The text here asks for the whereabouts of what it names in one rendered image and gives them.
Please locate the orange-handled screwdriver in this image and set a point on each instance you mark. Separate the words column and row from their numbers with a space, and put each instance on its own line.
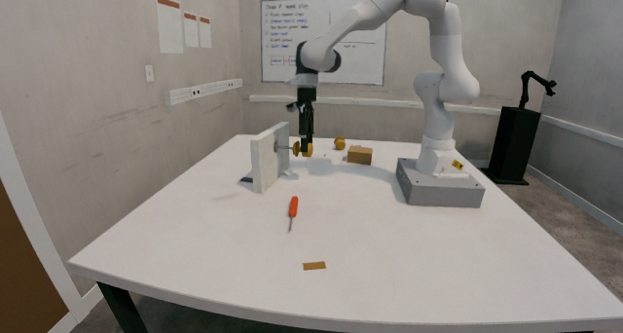
column 293, row 209

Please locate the brown cardboard box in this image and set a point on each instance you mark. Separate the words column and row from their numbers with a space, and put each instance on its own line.
column 360, row 155

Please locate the brass door knob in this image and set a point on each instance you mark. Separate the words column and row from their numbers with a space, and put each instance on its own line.
column 297, row 148
column 339, row 143

